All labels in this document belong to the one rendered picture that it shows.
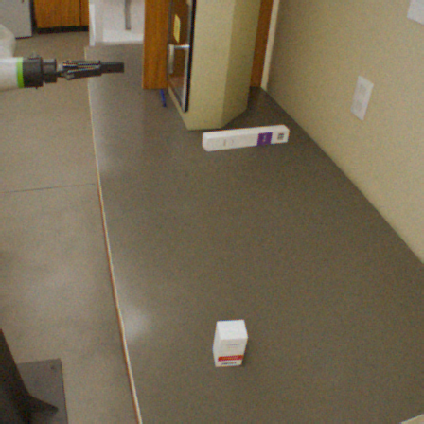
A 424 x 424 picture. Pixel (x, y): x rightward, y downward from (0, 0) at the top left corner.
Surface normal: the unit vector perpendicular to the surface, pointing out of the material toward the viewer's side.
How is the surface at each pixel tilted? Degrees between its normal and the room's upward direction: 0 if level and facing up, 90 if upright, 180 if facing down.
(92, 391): 0
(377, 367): 0
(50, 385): 0
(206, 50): 90
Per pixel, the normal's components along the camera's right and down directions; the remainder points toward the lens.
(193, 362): 0.09, -0.80
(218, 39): 0.28, 0.60
